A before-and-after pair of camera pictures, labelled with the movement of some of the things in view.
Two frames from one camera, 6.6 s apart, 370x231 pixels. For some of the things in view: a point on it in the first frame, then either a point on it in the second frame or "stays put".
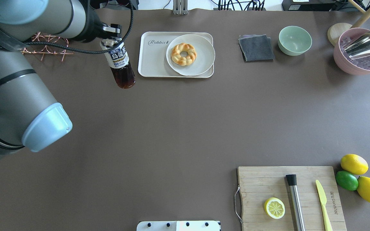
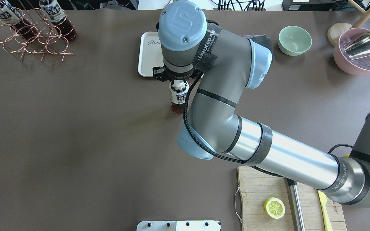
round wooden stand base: [336, 30] stays put
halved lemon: [274, 208] stays put
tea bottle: [119, 63] -> [179, 89]
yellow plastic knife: [323, 199] stays put
